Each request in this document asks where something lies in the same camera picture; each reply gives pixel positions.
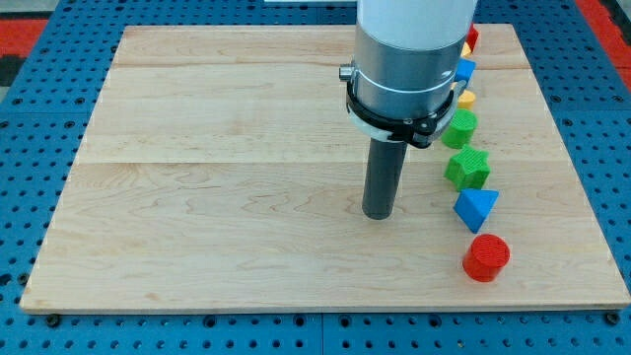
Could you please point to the yellow block near green cylinder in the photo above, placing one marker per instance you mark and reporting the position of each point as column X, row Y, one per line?
column 466, row 100

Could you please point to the blue cube block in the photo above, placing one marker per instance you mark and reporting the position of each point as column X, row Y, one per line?
column 464, row 70

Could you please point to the blue triangle block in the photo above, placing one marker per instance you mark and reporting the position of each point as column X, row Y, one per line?
column 473, row 206

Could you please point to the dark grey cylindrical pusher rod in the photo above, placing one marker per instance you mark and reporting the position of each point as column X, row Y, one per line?
column 384, row 166

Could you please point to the red cylinder block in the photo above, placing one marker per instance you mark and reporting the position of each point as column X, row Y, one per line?
column 486, row 257

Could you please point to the yellow block behind arm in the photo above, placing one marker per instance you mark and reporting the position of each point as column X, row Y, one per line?
column 466, row 51

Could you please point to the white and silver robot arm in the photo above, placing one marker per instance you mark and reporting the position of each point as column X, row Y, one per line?
column 406, row 53

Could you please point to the red block at far edge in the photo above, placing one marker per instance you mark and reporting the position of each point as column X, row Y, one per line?
column 472, row 37

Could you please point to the green star block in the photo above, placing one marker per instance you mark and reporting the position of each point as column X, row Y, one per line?
column 468, row 168

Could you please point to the light wooden board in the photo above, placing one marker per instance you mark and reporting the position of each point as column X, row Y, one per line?
column 220, row 174

